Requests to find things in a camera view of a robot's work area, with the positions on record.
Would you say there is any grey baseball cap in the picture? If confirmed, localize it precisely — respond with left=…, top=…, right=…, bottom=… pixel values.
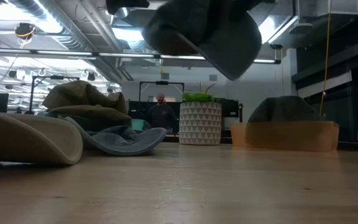
left=143, top=0, right=263, bottom=81
left=59, top=115, right=168, bottom=157
left=246, top=95, right=326, bottom=149

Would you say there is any person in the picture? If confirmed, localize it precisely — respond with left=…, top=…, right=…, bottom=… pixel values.
left=144, top=92, right=180, bottom=131

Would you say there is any tan baseball cap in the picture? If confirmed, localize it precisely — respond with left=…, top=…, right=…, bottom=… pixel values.
left=0, top=108, right=84, bottom=166
left=42, top=80, right=132, bottom=124

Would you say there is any long ceiling light tube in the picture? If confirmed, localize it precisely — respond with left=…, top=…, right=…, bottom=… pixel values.
left=0, top=48, right=281, bottom=65

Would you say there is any black yellow cord reel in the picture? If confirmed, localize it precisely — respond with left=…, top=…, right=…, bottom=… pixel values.
left=14, top=22, right=37, bottom=40

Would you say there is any potted plant triangle-pattern pot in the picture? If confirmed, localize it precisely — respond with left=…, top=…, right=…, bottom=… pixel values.
left=178, top=82, right=223, bottom=146

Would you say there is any black station frame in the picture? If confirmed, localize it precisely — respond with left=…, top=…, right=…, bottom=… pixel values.
left=138, top=80, right=185, bottom=103
left=29, top=75, right=80, bottom=114

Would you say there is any translucent orange bin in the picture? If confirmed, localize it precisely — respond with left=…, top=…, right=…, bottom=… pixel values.
left=230, top=120, right=341, bottom=153

